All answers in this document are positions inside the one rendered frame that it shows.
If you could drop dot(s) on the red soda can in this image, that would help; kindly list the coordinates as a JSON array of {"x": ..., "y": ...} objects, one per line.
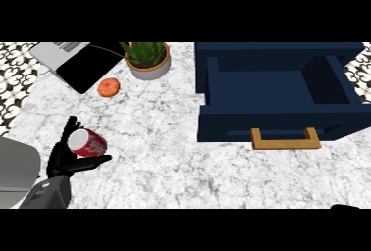
[{"x": 88, "y": 144}]

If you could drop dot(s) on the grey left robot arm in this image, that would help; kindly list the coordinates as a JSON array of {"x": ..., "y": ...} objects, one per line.
[{"x": 28, "y": 183}]

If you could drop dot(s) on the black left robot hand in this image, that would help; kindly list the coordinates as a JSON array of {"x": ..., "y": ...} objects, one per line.
[{"x": 60, "y": 161}]

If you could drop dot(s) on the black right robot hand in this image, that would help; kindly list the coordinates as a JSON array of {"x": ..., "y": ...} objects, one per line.
[{"x": 342, "y": 207}]

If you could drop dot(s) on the grey plant pot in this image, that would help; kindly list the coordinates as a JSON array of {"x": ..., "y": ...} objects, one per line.
[{"x": 150, "y": 71}]

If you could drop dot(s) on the grey appliance with black door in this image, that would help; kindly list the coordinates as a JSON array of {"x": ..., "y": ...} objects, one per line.
[{"x": 79, "y": 67}]

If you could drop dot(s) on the navy blue drawer front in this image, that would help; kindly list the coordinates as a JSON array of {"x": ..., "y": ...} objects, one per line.
[{"x": 240, "y": 119}]

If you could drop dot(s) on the navy blue drawer box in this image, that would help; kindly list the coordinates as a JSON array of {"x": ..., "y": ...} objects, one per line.
[{"x": 260, "y": 86}]

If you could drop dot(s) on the navy blue cabinet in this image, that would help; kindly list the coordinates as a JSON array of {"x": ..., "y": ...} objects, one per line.
[{"x": 270, "y": 49}]

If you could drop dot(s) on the green leafy plant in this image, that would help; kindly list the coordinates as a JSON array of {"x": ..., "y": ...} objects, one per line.
[{"x": 144, "y": 52}]

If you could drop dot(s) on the orange round fruit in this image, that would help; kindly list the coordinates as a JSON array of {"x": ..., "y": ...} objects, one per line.
[{"x": 107, "y": 87}]

